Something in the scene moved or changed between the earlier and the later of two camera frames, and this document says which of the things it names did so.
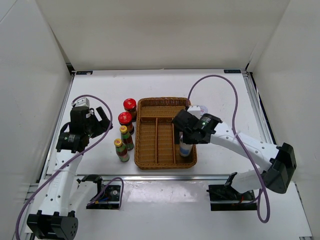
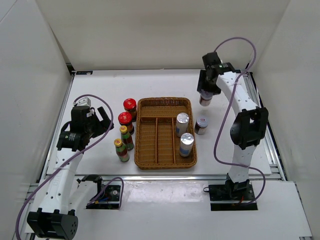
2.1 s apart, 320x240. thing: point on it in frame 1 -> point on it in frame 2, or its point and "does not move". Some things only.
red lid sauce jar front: (125, 118) does not move
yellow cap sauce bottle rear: (126, 138) does not move
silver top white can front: (185, 149) does not move
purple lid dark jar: (203, 109) -> (205, 97)
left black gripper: (102, 126) does not move
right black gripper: (185, 139) -> (214, 90)
